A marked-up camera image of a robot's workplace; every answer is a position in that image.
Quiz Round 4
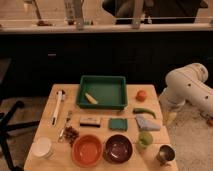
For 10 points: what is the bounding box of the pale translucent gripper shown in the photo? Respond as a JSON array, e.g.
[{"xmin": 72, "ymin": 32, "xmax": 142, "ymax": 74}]
[{"xmin": 161, "ymin": 104, "xmax": 179, "ymax": 126}]

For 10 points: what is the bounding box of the grey towel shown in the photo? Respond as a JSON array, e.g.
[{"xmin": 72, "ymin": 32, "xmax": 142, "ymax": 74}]
[{"xmin": 135, "ymin": 115, "xmax": 161, "ymax": 131}]

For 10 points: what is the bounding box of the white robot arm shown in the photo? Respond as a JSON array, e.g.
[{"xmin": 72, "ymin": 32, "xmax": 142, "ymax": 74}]
[{"xmin": 159, "ymin": 63, "xmax": 213, "ymax": 126}]

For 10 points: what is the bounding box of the green plastic tray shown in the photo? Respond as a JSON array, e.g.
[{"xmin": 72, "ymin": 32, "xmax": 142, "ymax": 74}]
[{"xmin": 76, "ymin": 75, "xmax": 128, "ymax": 110}]

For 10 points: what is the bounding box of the red tomato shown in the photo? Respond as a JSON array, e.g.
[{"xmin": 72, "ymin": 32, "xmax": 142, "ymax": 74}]
[{"xmin": 136, "ymin": 90, "xmax": 147, "ymax": 102}]

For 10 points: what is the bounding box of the green plastic cup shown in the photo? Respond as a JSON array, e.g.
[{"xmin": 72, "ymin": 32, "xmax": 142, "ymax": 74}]
[{"xmin": 137, "ymin": 131, "xmax": 153, "ymax": 148}]

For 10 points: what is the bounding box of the metal cup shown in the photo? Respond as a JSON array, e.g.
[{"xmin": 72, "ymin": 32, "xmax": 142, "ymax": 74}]
[{"xmin": 156, "ymin": 145, "xmax": 175, "ymax": 166}]

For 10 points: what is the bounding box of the green sponge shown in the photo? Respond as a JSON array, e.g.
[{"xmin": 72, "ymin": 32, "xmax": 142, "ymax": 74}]
[{"xmin": 108, "ymin": 118, "xmax": 128, "ymax": 131}]

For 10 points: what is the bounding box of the dark purple bowl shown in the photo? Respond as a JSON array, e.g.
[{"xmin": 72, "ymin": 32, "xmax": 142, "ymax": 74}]
[{"xmin": 103, "ymin": 134, "xmax": 133, "ymax": 164}]

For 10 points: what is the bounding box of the yellow banana piece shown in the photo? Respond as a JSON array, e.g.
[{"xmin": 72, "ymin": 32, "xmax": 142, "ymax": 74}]
[{"xmin": 85, "ymin": 93, "xmax": 98, "ymax": 104}]

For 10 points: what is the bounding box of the dark rectangular eraser block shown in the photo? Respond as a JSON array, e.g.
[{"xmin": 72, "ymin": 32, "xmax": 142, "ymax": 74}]
[{"xmin": 79, "ymin": 117, "xmax": 101, "ymax": 127}]

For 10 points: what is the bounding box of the orange bowl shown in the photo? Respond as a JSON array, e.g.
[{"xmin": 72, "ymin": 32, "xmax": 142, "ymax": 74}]
[{"xmin": 71, "ymin": 134, "xmax": 103, "ymax": 168}]

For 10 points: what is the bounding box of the brown dried food pile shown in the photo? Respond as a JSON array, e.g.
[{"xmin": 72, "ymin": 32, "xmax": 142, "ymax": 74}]
[{"xmin": 64, "ymin": 126, "xmax": 79, "ymax": 145}]

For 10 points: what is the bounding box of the white lidded container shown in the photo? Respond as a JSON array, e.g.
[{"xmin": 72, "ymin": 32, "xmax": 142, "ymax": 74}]
[{"xmin": 32, "ymin": 137, "xmax": 53, "ymax": 158}]

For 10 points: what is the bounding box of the black office chair base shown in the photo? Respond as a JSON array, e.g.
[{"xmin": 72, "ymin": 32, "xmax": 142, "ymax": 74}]
[{"xmin": 0, "ymin": 101, "xmax": 39, "ymax": 171}]

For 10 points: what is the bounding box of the white handled brush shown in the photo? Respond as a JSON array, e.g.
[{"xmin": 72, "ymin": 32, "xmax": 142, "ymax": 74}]
[{"xmin": 52, "ymin": 90, "xmax": 65, "ymax": 126}]

